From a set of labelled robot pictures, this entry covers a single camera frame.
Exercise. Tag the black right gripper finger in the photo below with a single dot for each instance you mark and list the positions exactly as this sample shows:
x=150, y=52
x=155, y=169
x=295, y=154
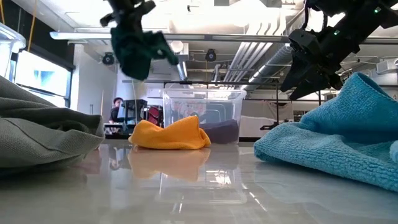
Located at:
x=317, y=84
x=295, y=76

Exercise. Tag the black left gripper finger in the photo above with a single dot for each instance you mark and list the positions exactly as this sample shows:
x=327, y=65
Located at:
x=126, y=24
x=139, y=22

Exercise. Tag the dark green towel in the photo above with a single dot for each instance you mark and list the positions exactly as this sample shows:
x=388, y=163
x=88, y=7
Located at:
x=140, y=53

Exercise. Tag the blue towel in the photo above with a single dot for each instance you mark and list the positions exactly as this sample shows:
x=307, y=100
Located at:
x=342, y=140

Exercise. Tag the clear plastic storage bin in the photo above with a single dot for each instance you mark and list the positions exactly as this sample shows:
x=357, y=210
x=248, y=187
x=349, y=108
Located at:
x=9, y=40
x=217, y=105

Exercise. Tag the purple towel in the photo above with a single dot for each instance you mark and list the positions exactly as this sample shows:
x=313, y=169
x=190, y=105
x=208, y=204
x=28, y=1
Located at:
x=222, y=132

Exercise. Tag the orange towel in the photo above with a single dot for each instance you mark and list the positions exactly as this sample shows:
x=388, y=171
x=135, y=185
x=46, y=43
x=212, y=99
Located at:
x=174, y=135

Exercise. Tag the grey towel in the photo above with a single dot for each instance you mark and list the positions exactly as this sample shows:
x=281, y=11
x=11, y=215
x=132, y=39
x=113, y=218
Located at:
x=37, y=137

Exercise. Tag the small black background robot arm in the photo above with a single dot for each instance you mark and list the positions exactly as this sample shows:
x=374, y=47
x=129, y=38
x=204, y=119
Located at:
x=273, y=126

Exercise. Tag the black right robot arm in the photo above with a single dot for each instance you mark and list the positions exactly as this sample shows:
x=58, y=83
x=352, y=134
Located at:
x=367, y=15

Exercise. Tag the black round ceiling device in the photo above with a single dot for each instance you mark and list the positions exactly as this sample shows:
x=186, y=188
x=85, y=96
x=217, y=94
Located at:
x=108, y=58
x=211, y=55

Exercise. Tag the silver ceiling ducts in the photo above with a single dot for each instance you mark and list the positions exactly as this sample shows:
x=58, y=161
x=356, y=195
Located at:
x=245, y=59

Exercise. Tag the white cloth covered table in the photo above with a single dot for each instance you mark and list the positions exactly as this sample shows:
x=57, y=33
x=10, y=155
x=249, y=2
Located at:
x=258, y=118

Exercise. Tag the white ceiling box unit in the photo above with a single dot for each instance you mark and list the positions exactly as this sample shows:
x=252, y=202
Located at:
x=387, y=66

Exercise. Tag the person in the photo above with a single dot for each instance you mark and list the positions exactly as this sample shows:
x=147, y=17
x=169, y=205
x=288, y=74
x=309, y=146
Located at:
x=116, y=109

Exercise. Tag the black cart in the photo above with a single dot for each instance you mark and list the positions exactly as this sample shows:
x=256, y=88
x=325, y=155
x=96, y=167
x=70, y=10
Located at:
x=135, y=110

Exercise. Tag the red object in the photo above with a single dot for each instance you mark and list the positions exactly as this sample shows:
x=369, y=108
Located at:
x=155, y=115

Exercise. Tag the large window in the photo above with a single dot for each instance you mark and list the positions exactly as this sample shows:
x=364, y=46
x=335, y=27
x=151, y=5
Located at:
x=42, y=74

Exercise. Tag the white duct box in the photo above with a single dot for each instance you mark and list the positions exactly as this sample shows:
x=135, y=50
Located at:
x=180, y=46

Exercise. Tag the black metal rack frame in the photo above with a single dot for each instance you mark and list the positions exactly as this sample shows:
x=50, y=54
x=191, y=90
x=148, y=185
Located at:
x=236, y=83

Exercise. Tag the aluminium frame beam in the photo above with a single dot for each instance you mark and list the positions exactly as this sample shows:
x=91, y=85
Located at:
x=217, y=38

